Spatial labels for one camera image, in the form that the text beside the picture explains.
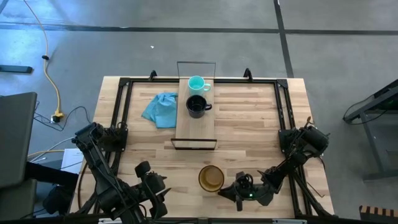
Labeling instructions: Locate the black wire frame wooden shelf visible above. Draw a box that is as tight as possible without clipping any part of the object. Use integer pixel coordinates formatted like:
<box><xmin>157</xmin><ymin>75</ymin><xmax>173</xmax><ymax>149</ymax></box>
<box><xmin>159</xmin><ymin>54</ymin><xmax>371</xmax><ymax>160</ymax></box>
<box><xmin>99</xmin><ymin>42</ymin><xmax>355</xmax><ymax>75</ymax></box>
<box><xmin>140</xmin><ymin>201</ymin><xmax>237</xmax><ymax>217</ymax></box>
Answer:
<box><xmin>170</xmin><ymin>61</ymin><xmax>218</xmax><ymax>151</ymax></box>

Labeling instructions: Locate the black mug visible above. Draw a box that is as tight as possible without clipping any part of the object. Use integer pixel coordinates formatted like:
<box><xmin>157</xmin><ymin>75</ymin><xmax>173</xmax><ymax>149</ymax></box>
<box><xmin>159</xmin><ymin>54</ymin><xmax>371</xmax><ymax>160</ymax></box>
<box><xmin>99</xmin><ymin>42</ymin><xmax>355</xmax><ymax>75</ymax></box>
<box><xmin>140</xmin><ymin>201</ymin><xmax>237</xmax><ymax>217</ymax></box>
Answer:
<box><xmin>185</xmin><ymin>95</ymin><xmax>213</xmax><ymax>119</ymax></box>

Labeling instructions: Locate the black bag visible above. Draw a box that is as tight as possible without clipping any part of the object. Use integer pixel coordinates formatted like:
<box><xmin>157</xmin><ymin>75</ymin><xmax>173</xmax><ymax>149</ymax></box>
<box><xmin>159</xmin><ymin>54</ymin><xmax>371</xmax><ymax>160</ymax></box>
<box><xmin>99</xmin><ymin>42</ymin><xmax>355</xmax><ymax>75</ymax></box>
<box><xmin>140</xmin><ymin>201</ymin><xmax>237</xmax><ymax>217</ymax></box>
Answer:
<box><xmin>24</xmin><ymin>161</ymin><xmax>80</xmax><ymax>216</ymax></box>

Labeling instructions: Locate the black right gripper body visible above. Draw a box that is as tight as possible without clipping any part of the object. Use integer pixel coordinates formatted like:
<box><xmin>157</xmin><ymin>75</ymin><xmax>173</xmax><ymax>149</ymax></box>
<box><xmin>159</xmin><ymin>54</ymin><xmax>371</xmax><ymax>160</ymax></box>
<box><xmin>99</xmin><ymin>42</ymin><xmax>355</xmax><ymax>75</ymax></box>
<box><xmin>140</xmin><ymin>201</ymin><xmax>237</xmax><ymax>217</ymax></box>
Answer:
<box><xmin>238</xmin><ymin>182</ymin><xmax>277</xmax><ymax>207</ymax></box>

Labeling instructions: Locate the yellow power plug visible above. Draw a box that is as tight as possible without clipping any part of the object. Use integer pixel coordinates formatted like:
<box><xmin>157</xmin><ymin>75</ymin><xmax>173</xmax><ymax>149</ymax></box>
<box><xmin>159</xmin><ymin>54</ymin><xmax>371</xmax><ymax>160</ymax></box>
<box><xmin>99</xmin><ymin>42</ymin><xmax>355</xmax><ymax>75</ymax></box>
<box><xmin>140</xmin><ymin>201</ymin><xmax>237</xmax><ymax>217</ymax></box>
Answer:
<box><xmin>51</xmin><ymin>110</ymin><xmax>65</xmax><ymax>123</ymax></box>

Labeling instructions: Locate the yellow cable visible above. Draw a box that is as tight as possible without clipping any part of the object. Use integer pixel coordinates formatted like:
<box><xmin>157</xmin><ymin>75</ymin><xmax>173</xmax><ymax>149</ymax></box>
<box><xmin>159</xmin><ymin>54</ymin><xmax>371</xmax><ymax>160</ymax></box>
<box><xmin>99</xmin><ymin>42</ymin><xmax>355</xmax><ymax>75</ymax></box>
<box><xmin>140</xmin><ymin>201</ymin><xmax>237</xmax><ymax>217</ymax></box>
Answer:
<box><xmin>23</xmin><ymin>0</ymin><xmax>62</xmax><ymax>114</ymax></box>

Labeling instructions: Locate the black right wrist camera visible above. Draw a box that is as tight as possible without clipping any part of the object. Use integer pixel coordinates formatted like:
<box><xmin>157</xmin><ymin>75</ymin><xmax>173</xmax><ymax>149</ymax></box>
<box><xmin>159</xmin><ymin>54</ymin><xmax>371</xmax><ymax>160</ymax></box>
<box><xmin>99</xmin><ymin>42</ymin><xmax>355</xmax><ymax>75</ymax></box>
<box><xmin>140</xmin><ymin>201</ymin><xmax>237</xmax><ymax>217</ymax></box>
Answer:
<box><xmin>235</xmin><ymin>170</ymin><xmax>255</xmax><ymax>187</ymax></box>

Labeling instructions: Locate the white cable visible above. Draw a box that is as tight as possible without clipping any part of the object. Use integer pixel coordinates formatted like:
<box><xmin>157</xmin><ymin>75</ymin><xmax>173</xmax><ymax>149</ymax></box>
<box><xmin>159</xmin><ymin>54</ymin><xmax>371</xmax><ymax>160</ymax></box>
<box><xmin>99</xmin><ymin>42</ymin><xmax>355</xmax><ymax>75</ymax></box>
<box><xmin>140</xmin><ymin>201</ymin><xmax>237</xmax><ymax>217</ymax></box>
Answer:
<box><xmin>28</xmin><ymin>136</ymin><xmax>76</xmax><ymax>163</ymax></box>

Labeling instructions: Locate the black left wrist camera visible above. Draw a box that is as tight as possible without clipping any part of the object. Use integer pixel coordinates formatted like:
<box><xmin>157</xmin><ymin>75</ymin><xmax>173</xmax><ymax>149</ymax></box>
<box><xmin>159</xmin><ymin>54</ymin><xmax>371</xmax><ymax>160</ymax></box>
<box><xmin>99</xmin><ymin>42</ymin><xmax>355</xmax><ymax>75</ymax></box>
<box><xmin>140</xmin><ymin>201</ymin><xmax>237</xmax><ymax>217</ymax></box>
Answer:
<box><xmin>134</xmin><ymin>161</ymin><xmax>152</xmax><ymax>179</ymax></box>

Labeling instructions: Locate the blue cloth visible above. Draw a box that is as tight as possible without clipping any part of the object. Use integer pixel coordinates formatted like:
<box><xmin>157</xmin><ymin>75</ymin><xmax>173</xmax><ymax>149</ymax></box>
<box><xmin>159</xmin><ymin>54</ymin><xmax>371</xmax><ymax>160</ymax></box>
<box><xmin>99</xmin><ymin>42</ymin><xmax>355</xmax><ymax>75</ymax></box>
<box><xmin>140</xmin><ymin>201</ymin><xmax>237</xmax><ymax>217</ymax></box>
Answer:
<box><xmin>141</xmin><ymin>91</ymin><xmax>179</xmax><ymax>129</ymax></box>

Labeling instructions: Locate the yellow mug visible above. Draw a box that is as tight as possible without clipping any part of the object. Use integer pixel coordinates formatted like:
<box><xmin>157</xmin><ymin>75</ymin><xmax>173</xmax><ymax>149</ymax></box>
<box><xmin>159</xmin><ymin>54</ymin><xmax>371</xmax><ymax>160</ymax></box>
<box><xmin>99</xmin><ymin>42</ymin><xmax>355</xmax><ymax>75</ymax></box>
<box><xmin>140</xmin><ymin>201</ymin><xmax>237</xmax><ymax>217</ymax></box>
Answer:
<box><xmin>198</xmin><ymin>164</ymin><xmax>226</xmax><ymax>193</ymax></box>

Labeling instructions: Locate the black floor bar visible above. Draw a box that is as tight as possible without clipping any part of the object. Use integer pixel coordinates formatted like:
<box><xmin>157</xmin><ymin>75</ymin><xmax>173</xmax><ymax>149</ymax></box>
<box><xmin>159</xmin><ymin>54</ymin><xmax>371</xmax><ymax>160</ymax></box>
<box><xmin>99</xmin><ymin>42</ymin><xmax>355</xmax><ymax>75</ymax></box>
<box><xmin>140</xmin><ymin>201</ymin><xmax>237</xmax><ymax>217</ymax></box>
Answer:
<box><xmin>0</xmin><ymin>64</ymin><xmax>34</xmax><ymax>75</ymax></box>

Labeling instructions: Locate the black floor cable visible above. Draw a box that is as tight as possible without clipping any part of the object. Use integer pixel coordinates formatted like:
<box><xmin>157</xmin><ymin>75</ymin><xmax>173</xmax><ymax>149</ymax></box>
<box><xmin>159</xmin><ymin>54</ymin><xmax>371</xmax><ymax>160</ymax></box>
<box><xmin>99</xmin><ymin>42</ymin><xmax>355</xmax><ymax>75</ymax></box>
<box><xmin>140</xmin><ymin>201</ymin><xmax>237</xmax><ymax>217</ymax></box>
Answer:
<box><xmin>33</xmin><ymin>99</ymin><xmax>91</xmax><ymax>132</ymax></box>

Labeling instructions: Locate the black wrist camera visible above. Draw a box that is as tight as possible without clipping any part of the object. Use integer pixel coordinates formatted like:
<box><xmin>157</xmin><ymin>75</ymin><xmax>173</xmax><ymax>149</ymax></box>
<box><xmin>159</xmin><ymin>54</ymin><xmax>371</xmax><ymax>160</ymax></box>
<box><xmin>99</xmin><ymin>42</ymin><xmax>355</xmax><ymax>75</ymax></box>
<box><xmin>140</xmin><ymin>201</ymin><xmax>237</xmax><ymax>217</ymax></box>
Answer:
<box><xmin>134</xmin><ymin>161</ymin><xmax>152</xmax><ymax>179</ymax></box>
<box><xmin>235</xmin><ymin>170</ymin><xmax>255</xmax><ymax>187</ymax></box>

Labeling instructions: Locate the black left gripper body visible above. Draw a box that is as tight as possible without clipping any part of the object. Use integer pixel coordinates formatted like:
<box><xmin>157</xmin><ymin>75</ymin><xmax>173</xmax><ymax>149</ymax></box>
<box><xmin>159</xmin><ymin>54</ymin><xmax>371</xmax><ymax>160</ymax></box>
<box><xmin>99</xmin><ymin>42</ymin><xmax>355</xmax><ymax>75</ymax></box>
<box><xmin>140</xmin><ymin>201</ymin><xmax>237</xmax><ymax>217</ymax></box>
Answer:
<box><xmin>141</xmin><ymin>172</ymin><xmax>168</xmax><ymax>203</ymax></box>

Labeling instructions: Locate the mint green mug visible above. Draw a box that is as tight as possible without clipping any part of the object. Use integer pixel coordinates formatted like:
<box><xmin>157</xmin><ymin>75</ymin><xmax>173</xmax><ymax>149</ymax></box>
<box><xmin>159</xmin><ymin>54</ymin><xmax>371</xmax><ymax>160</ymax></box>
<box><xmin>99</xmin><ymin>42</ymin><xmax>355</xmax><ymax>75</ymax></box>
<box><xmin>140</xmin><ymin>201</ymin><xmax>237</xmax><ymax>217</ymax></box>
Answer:
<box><xmin>187</xmin><ymin>75</ymin><xmax>212</xmax><ymax>97</ymax></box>

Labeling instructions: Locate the striped black orange block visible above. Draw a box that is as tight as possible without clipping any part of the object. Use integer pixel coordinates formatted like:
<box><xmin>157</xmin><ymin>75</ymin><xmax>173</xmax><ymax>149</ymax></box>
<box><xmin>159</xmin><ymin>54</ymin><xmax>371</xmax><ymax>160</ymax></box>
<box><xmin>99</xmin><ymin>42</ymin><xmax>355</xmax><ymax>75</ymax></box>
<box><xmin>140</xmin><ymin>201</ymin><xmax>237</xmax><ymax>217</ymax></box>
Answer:
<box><xmin>359</xmin><ymin>205</ymin><xmax>398</xmax><ymax>223</ymax></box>

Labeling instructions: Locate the white paper sheet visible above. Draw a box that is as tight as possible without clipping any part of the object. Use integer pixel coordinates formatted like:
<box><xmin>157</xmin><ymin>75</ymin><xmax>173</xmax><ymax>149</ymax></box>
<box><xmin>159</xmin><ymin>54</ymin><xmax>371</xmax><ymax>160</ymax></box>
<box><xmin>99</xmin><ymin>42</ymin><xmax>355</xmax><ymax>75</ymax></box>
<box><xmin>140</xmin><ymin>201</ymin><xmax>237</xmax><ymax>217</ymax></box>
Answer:
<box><xmin>61</xmin><ymin>148</ymin><xmax>85</xmax><ymax>175</ymax></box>

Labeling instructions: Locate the dark grey panel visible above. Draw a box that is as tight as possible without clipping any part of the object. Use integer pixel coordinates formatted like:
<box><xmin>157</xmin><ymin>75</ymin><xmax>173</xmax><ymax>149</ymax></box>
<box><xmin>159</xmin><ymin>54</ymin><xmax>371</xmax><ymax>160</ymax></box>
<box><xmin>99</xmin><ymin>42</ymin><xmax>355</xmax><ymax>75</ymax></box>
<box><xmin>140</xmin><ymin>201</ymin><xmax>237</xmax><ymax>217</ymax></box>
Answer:
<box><xmin>0</xmin><ymin>91</ymin><xmax>39</xmax><ymax>189</ymax></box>

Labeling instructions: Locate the black side table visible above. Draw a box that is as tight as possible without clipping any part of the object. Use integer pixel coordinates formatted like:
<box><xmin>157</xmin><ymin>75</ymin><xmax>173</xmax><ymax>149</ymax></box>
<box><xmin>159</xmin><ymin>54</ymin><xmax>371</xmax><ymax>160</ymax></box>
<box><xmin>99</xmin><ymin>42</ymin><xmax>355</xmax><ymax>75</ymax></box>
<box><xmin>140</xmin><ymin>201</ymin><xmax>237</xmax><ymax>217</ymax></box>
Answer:
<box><xmin>342</xmin><ymin>79</ymin><xmax>398</xmax><ymax>182</ymax></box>

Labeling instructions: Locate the black aluminium table frame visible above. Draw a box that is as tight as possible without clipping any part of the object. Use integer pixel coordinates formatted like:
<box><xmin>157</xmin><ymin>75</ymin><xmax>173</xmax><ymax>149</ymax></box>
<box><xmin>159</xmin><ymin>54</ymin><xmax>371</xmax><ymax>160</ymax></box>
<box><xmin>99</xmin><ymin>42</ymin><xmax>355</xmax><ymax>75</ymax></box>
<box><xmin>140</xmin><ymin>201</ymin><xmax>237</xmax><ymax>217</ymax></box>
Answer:
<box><xmin>70</xmin><ymin>77</ymin><xmax>336</xmax><ymax>223</ymax></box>

